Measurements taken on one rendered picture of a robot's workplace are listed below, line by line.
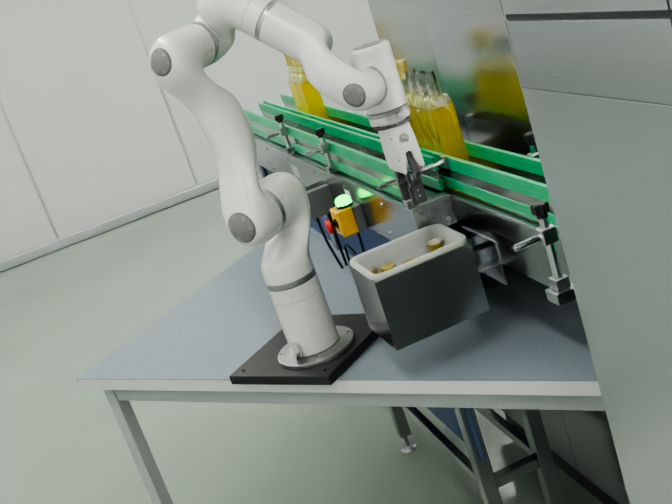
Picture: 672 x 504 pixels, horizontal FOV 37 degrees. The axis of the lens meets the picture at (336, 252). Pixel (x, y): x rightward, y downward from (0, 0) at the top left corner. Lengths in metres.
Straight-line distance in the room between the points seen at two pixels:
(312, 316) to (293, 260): 0.14
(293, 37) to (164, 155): 6.13
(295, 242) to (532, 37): 1.13
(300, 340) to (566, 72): 1.25
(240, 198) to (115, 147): 5.92
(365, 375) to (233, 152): 0.57
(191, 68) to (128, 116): 5.93
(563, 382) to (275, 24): 0.90
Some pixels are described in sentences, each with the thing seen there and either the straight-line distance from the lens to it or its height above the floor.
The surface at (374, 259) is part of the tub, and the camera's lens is 2.16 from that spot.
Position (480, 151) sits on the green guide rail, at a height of 1.12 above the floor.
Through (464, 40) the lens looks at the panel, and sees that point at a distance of 2.33.
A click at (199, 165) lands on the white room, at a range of 8.16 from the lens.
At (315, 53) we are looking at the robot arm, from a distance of 1.96.
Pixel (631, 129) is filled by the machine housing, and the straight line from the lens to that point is 1.14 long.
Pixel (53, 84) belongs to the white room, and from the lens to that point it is 7.99.
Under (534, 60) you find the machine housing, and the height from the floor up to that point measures 1.45.
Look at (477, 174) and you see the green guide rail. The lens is 2.09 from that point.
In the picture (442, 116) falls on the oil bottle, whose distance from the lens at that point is 2.25.
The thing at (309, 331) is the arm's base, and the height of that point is 0.85.
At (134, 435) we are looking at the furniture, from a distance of 2.92.
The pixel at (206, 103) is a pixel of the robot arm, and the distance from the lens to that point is 2.17.
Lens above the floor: 1.68
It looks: 18 degrees down
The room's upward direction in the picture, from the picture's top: 19 degrees counter-clockwise
